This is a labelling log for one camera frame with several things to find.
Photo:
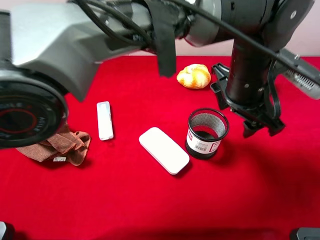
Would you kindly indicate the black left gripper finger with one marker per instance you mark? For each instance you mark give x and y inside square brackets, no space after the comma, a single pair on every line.
[250,129]

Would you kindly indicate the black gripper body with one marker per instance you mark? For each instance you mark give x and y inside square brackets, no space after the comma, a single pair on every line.
[247,85]

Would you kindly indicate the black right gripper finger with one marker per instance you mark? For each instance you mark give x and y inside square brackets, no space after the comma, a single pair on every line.
[275,127]

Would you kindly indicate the black mesh pen cup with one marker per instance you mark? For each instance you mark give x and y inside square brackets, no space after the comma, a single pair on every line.
[207,127]

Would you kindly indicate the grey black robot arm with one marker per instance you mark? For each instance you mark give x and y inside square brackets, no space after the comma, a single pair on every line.
[49,50]

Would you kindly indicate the orange white plush bread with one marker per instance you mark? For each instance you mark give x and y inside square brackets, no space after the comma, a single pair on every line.
[194,76]

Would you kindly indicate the white flat plastic case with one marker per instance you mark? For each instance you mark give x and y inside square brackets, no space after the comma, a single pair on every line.
[164,150]

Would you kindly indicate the dark base corner right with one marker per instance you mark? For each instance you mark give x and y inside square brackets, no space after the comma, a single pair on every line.
[305,233]

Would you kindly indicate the dark base corner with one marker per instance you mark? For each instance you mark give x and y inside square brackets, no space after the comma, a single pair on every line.
[305,233]
[7,231]

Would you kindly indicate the clear toothbrush travel case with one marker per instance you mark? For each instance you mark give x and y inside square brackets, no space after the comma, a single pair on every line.
[104,121]

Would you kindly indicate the brown crumpled cloth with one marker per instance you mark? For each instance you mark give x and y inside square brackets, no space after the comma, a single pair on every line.
[64,146]

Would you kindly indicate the dark base corner left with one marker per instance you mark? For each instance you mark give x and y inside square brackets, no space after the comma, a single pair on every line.
[7,231]

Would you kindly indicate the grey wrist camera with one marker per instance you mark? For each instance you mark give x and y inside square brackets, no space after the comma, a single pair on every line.
[308,85]

